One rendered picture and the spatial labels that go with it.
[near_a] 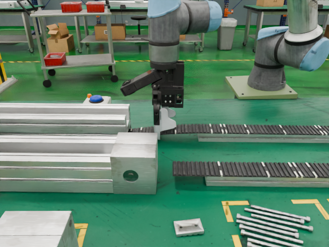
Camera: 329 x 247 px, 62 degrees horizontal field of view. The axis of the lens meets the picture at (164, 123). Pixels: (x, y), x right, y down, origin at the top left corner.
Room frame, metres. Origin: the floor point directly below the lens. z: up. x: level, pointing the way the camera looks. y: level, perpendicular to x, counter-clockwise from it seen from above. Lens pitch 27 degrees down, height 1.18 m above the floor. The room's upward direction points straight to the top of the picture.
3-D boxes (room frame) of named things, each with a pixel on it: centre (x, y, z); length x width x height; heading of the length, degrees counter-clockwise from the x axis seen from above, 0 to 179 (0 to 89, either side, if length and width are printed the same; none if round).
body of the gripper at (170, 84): (0.69, -0.01, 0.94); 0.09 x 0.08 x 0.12; 89
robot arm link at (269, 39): (1.09, -0.42, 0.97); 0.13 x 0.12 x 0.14; 31
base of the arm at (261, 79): (1.10, -0.42, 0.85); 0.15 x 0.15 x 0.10
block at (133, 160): (0.51, 0.06, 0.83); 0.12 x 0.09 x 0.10; 179
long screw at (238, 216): (0.37, -0.19, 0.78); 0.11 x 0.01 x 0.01; 71
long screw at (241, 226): (0.34, -0.19, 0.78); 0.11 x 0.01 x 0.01; 71
